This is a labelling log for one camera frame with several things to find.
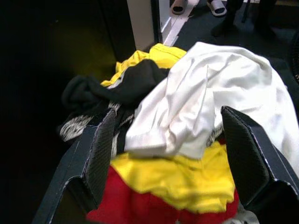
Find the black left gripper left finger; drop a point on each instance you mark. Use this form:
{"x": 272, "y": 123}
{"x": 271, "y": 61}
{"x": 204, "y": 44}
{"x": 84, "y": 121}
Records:
{"x": 93, "y": 151}

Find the black framed beige door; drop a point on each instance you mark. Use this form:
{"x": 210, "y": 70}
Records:
{"x": 140, "y": 23}

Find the red garment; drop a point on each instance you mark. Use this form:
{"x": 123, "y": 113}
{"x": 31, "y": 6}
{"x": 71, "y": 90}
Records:
{"x": 121, "y": 200}

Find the black white heather garment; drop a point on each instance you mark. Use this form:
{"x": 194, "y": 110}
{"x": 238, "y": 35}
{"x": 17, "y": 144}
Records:
{"x": 74, "y": 127}

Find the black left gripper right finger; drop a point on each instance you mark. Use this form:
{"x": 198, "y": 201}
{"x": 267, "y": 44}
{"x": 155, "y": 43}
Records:
{"x": 247, "y": 158}

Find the white slipper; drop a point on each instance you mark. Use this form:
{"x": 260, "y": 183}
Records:
{"x": 217, "y": 7}
{"x": 178, "y": 8}

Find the yellow garment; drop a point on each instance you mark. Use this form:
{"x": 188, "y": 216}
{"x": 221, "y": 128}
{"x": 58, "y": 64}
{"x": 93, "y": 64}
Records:
{"x": 175, "y": 179}
{"x": 163, "y": 56}

